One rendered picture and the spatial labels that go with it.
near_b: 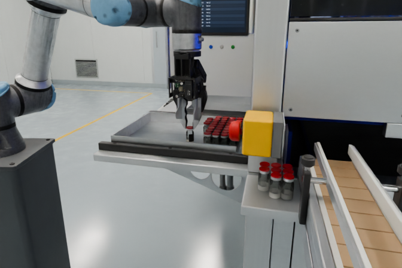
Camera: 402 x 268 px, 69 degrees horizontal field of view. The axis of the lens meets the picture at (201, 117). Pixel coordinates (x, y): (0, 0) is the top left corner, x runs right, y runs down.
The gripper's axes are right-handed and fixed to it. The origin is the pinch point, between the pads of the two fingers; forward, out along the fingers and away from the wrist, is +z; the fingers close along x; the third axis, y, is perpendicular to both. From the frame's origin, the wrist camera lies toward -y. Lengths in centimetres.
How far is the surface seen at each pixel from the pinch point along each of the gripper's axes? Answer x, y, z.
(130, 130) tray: -19.5, -1.6, 4.2
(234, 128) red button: 15.3, 22.4, -6.7
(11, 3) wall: -509, -451, -85
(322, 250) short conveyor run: 29, 44, 1
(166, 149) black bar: -3.3, 11.0, 4.0
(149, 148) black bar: -7.8, 11.0, 3.9
